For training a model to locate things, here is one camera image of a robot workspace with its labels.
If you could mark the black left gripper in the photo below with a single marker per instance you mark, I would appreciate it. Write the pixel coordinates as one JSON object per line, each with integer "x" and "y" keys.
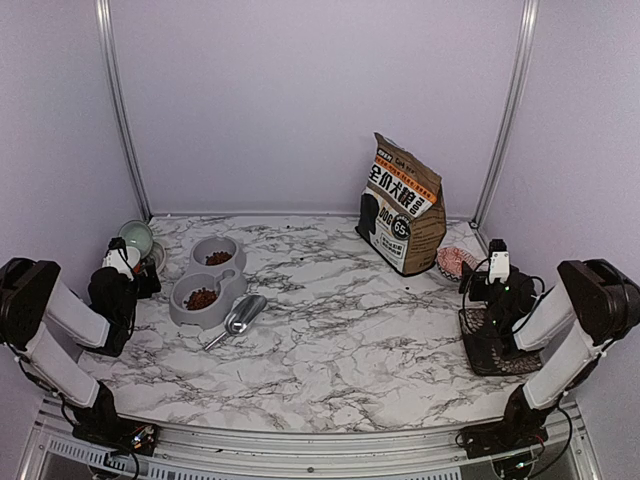
{"x": 145, "y": 289}

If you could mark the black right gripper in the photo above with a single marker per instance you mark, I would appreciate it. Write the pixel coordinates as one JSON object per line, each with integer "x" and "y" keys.
{"x": 467, "y": 276}

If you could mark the grey double pet bowl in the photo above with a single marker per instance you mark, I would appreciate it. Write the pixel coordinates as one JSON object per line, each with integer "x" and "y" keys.
{"x": 227, "y": 280}

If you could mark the brown dog food bag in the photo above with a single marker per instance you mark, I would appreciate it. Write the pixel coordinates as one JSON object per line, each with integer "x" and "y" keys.
{"x": 402, "y": 209}

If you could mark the metal food scoop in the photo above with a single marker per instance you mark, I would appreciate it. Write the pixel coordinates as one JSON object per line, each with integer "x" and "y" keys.
{"x": 240, "y": 318}

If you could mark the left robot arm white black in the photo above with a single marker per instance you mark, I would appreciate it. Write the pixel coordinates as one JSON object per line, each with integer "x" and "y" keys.
{"x": 33, "y": 297}

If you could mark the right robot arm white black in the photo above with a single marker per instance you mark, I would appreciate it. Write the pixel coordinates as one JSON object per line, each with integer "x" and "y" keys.
{"x": 553, "y": 336}

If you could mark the white orange bowl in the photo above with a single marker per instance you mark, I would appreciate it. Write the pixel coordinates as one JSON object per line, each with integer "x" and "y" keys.
{"x": 133, "y": 257}

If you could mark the red patterned small bowl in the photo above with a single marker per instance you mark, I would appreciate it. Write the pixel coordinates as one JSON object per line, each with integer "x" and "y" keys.
{"x": 450, "y": 261}

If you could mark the green ceramic bowl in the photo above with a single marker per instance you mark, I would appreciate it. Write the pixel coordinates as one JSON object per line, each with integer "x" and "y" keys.
{"x": 137, "y": 234}

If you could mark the brown kibble in bowls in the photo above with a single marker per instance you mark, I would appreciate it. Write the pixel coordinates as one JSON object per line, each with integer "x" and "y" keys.
{"x": 203, "y": 297}

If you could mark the black floral square plate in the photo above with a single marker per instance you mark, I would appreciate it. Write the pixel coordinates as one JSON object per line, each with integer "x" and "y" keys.
{"x": 485, "y": 350}

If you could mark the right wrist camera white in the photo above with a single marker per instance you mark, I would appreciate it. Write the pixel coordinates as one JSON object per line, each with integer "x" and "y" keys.
{"x": 499, "y": 262}

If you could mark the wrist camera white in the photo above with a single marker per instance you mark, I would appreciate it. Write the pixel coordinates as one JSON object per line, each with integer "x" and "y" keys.
{"x": 117, "y": 256}
{"x": 499, "y": 262}

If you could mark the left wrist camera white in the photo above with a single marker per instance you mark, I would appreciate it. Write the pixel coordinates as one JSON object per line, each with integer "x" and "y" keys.
{"x": 117, "y": 256}

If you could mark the front aluminium rail base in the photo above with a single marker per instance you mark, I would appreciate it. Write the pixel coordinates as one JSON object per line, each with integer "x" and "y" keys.
{"x": 191, "y": 452}

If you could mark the right aluminium frame post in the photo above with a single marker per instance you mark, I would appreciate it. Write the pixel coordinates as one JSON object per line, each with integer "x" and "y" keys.
{"x": 516, "y": 87}

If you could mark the aluminium frame post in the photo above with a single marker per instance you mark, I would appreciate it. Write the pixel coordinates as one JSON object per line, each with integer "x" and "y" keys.
{"x": 516, "y": 87}
{"x": 108, "y": 46}

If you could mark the left aluminium frame post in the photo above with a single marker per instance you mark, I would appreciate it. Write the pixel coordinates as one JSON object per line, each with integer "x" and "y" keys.
{"x": 108, "y": 46}

